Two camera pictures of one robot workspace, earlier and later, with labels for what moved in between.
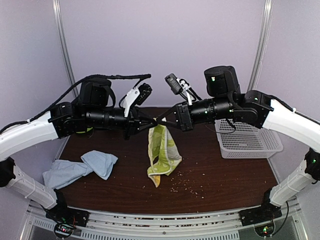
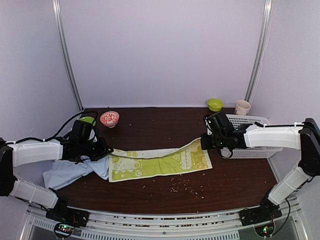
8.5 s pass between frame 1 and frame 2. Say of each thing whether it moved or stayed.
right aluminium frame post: stayed
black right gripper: moved
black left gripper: moved
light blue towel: stayed
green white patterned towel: moved
